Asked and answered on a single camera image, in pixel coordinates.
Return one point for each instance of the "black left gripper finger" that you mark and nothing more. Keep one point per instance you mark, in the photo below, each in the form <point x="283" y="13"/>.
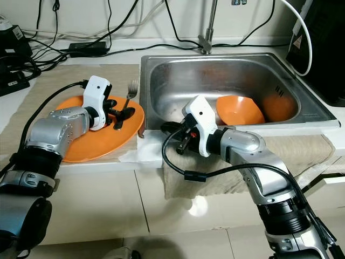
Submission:
<point x="118" y="125"/>
<point x="125" y="113"/>

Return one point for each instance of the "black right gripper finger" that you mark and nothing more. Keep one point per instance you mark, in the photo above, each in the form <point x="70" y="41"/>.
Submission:
<point x="171" y="128"/>

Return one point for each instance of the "silver metal fork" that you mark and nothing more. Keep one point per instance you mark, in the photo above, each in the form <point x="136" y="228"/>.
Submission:
<point x="132" y="89"/>

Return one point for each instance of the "orange plastic bowl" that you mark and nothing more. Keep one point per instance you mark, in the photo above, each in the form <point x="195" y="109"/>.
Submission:
<point x="242" y="110"/>

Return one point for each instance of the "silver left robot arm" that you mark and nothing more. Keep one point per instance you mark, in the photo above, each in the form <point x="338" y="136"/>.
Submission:
<point x="54" y="129"/>

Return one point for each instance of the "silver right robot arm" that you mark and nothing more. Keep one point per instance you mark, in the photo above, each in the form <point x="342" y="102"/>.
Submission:
<point x="259" y="162"/>

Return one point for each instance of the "orange plastic plate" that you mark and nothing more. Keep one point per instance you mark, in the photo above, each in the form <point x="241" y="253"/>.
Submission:
<point x="113" y="145"/>

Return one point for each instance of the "stainless steel sink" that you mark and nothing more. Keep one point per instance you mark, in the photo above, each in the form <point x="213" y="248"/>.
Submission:
<point x="194" y="75"/>

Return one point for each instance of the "beige hanging towel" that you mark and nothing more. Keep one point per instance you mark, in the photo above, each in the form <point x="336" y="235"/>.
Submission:
<point x="226" y="186"/>

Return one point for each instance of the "beige counter mat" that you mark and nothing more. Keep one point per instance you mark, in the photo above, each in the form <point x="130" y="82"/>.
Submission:
<point x="59" y="81"/>

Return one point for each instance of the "black power adapter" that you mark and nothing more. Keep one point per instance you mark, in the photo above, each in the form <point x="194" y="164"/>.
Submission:
<point x="87" y="49"/>

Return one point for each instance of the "metal faucet pipe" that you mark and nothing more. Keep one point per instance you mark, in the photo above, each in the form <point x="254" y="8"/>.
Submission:
<point x="205" y="46"/>

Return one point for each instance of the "black power strip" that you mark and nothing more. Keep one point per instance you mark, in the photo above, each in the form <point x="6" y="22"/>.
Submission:
<point x="13" y="83"/>

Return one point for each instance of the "black charger box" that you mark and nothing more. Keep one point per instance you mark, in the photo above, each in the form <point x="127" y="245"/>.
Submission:
<point x="15" y="48"/>

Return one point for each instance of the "white drawer front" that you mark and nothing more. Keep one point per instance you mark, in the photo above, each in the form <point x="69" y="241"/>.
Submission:
<point x="326" y="186"/>

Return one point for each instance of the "black appliance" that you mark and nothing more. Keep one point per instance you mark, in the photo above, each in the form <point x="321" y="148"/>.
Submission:
<point x="329" y="54"/>

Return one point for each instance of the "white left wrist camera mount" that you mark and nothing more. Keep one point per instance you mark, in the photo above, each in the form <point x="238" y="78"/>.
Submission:
<point x="98" y="89"/>

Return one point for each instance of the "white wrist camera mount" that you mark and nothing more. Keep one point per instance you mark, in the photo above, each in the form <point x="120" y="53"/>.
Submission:
<point x="197" y="110"/>
<point x="98" y="89"/>

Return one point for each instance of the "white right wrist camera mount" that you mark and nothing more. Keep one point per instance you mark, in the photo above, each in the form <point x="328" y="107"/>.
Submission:
<point x="197" y="110"/>

